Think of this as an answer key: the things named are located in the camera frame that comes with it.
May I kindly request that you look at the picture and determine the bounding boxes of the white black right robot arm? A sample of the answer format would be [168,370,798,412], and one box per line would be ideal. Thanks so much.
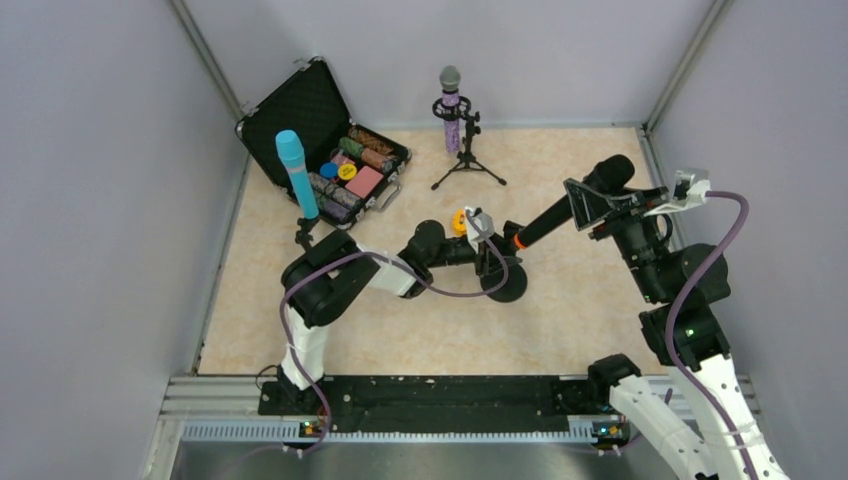
[565,172,785,479]

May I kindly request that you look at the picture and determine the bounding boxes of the purple glitter microphone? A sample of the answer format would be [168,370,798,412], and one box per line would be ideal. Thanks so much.
[439,65,461,154]

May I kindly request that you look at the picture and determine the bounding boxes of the black round base stand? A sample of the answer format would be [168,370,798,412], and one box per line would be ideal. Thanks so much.
[478,220,528,303]

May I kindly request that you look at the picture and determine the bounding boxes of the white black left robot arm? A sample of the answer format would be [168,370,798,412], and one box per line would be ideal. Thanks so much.
[279,220,528,391]

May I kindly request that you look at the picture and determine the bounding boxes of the red card deck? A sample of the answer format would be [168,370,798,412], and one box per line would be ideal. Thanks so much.
[345,166,384,199]

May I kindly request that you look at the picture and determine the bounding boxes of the yellow toy traffic light block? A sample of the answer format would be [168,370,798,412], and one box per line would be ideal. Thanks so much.
[451,209,467,236]

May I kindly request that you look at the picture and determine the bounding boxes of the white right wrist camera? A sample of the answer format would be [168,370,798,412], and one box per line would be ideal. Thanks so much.
[646,168,711,216]

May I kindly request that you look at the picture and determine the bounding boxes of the teal blue microphone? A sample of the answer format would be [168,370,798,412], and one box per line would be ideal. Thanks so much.
[275,130,319,220]

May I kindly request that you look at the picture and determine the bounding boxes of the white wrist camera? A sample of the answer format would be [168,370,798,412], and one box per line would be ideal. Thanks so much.
[646,168,711,216]
[463,206,496,247]

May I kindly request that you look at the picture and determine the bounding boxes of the blue tan chip stack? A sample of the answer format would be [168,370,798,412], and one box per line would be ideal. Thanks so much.
[308,172,363,210]

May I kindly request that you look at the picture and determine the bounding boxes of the black orange-tipped microphone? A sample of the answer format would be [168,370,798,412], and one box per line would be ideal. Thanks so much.
[511,154,635,250]

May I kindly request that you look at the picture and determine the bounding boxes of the black tripod mic stand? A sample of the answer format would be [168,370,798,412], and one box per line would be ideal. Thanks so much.
[295,217,320,252]

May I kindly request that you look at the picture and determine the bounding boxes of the blue dealer button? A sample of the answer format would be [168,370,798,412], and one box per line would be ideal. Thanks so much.
[319,162,339,180]

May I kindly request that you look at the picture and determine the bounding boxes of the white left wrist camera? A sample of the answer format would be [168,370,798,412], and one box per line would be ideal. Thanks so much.
[463,206,496,247]

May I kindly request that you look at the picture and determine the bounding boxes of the yellow big blind button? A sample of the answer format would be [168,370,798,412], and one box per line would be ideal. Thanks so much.
[337,163,358,182]

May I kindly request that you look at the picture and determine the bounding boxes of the red tan chip stack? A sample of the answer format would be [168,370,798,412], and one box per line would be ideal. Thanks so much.
[338,127,400,173]

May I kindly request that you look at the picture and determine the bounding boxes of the black poker chip case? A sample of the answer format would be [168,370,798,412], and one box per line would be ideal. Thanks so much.
[235,56,412,230]

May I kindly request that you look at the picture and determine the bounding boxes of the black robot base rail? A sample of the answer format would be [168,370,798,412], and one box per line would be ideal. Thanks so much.
[258,375,619,434]

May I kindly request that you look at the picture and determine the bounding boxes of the purple chip stack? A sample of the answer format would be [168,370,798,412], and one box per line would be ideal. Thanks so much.
[316,195,351,225]

